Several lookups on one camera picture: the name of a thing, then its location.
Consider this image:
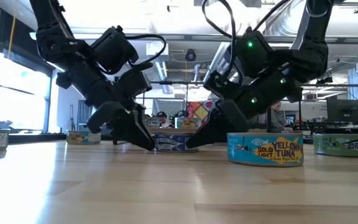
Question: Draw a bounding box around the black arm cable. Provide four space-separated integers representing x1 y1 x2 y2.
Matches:
123 33 168 68
201 0 291 78

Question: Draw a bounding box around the black aluminium table frame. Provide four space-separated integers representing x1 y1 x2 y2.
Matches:
8 133 315 146

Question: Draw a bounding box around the yellow cable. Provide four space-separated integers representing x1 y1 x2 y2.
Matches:
7 0 17 60

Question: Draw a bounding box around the silver round ventilation duct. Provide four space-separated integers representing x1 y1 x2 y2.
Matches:
208 9 304 94

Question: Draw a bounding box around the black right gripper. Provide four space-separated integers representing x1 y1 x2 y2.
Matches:
186 70 303 149

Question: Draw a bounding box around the dark blue tuna can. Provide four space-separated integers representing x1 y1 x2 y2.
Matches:
153 131 200 153

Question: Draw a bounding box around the person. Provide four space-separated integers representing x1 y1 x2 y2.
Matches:
155 111 174 129
270 100 291 133

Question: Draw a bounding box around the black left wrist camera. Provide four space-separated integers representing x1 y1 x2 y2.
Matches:
91 26 140 75

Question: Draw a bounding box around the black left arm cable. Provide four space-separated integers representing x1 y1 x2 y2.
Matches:
123 33 168 68

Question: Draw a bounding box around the colourful patterned panel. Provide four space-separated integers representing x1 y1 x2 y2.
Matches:
186 100 218 119

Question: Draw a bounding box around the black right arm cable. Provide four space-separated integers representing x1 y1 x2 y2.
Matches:
201 0 291 78

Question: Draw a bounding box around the black monitor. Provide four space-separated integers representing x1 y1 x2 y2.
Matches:
326 98 358 126

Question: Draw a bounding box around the black background rack frame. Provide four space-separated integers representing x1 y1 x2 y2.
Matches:
150 81 358 131

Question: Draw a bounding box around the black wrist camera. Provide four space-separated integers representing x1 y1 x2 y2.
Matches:
91 26 140 75
233 27 275 78

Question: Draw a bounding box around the light blue yellowfin tuna can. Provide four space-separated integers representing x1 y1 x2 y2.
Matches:
66 130 102 146
175 117 203 129
226 133 305 168

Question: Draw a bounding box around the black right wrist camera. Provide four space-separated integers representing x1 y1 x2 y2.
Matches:
233 27 275 78

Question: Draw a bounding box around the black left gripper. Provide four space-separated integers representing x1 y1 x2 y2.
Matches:
56 60 155 152

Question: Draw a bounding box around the large bright window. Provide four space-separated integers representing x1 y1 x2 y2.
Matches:
0 52 53 131

